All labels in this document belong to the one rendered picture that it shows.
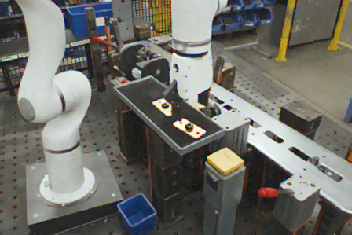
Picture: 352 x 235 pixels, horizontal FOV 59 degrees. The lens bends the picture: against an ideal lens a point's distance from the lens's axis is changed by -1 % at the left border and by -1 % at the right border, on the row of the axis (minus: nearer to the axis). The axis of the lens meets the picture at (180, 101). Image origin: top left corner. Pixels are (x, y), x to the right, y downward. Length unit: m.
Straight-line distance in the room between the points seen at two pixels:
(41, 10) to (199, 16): 0.44
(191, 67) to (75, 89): 0.46
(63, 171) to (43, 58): 0.40
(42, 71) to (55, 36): 0.10
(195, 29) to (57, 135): 0.61
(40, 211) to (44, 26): 0.61
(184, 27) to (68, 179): 0.72
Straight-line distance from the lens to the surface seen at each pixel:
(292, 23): 4.15
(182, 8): 0.63
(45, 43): 0.94
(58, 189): 1.20
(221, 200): 0.75
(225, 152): 0.74
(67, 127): 1.07
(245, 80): 2.07
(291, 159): 1.01
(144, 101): 0.92
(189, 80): 0.68
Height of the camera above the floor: 1.64
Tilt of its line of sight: 31 degrees down
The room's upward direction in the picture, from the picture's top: straight up
